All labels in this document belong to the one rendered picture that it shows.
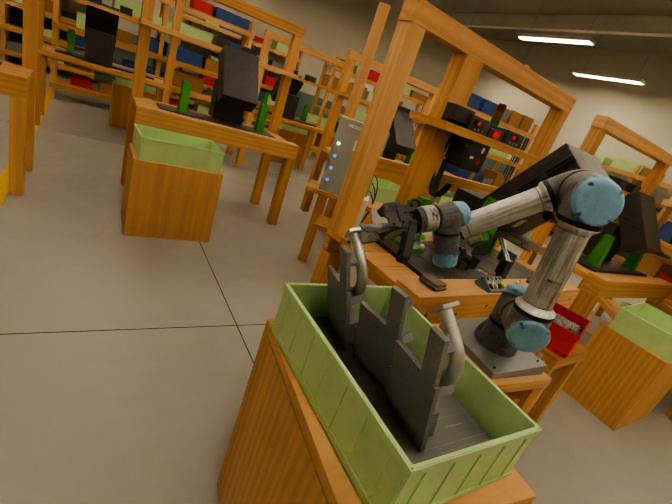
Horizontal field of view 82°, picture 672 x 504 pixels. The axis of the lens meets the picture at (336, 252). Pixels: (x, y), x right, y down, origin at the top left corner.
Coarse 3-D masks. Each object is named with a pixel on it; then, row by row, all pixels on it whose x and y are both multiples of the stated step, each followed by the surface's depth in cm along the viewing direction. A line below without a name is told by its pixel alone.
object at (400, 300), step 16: (400, 304) 85; (368, 320) 99; (384, 320) 94; (400, 320) 87; (368, 336) 101; (384, 336) 94; (400, 336) 90; (368, 352) 103; (384, 352) 96; (368, 368) 105; (384, 368) 98; (384, 384) 100
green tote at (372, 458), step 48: (288, 288) 110; (384, 288) 133; (288, 336) 109; (336, 384) 88; (480, 384) 102; (336, 432) 86; (384, 432) 73; (528, 432) 87; (384, 480) 72; (432, 480) 74; (480, 480) 87
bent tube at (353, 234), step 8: (352, 232) 101; (360, 232) 103; (352, 240) 101; (360, 240) 101; (352, 248) 101; (360, 248) 100; (360, 256) 100; (360, 264) 100; (360, 272) 100; (360, 280) 101; (352, 288) 107; (360, 288) 103
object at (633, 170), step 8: (600, 160) 906; (608, 160) 910; (616, 160) 879; (624, 160) 867; (608, 168) 885; (616, 168) 876; (624, 168) 867; (632, 168) 855; (640, 168) 842; (648, 168) 856; (632, 176) 845; (640, 176) 837; (664, 176) 835; (664, 184) 798; (656, 208) 826; (616, 256) 873
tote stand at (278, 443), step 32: (256, 384) 125; (288, 384) 103; (256, 416) 121; (288, 416) 100; (256, 448) 118; (288, 448) 98; (320, 448) 86; (224, 480) 143; (256, 480) 115; (288, 480) 96; (320, 480) 82; (512, 480) 95
